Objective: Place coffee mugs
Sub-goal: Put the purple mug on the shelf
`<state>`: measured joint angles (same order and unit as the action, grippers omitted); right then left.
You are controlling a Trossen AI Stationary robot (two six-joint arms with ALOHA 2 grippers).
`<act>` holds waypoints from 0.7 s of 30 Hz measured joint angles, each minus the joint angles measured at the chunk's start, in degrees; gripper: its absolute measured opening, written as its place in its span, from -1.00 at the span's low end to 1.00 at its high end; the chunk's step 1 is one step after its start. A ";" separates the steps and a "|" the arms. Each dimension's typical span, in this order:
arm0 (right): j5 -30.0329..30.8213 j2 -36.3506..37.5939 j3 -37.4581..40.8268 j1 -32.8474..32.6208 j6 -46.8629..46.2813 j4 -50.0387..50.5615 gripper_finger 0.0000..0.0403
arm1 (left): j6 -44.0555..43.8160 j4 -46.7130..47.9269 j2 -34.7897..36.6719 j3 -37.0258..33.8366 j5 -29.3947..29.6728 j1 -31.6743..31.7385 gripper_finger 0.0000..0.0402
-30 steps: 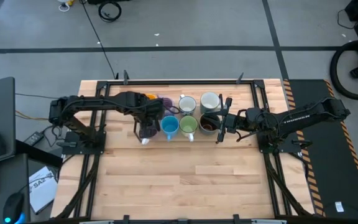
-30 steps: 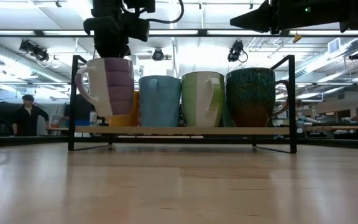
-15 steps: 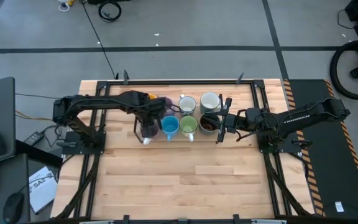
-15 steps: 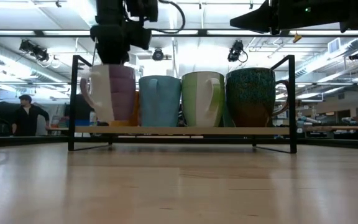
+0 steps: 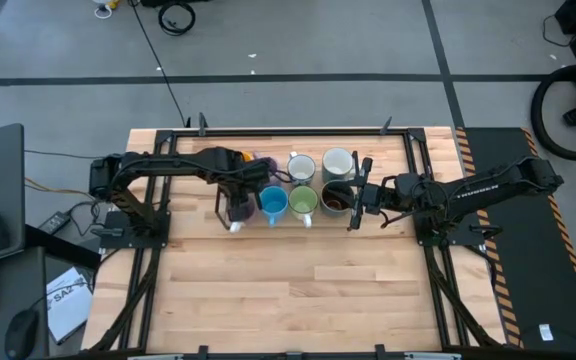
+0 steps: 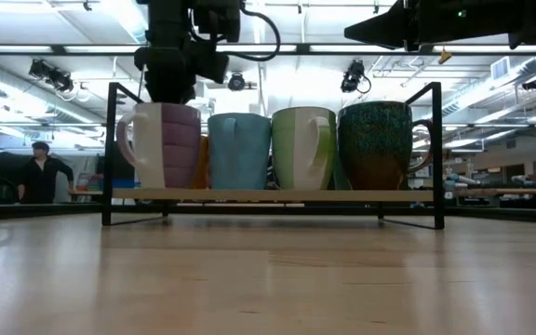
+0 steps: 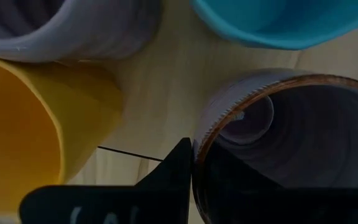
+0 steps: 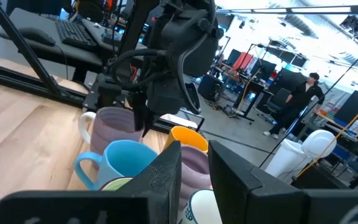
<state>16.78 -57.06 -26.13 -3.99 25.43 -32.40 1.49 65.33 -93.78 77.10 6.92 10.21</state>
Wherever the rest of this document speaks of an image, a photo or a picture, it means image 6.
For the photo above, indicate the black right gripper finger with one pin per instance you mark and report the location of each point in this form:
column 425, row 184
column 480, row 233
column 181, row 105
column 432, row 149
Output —
column 384, row 30

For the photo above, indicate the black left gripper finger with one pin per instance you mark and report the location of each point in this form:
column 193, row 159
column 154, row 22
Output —
column 170, row 88

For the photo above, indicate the purple and white mug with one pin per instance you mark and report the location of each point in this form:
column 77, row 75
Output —
column 179, row 149

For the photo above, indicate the light blue mug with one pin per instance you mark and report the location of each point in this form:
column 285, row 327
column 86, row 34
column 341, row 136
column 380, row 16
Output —
column 240, row 153

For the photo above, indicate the dark speckled brown mug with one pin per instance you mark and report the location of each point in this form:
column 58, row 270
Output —
column 375, row 144

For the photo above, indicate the green and white mug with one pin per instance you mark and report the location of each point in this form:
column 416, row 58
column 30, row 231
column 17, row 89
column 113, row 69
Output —
column 303, row 149

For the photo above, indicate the yellow hanging tag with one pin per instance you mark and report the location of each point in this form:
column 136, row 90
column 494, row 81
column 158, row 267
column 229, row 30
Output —
column 445, row 57

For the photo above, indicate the round black ceiling fixture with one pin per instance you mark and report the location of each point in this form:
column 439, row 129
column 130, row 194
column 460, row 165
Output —
column 236, row 82

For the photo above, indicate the black overhead beam with lights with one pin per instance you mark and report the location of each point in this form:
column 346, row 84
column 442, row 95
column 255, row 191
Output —
column 303, row 48

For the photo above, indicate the yellow mug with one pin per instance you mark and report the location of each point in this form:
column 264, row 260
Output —
column 203, row 167

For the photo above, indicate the black ceiling dome fixture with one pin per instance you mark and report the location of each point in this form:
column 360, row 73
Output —
column 533, row 84

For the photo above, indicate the grey fabric partition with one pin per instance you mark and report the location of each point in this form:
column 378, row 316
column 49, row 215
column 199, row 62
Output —
column 86, row 163

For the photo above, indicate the black ceiling spotlight cluster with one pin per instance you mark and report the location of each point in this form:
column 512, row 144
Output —
column 51, row 75

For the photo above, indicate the black metal wooden shelf rack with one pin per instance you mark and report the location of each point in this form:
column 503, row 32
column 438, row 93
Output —
column 268, row 195

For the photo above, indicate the person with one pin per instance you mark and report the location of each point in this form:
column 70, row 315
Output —
column 40, row 177

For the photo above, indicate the wooden background table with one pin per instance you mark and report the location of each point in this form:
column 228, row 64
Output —
column 505, row 191

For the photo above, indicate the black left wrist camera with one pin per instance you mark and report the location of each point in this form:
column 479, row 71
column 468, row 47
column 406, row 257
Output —
column 217, row 21

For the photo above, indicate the black aluminium table frame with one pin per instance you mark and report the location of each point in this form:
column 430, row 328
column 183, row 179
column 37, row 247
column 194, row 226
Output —
column 40, row 211

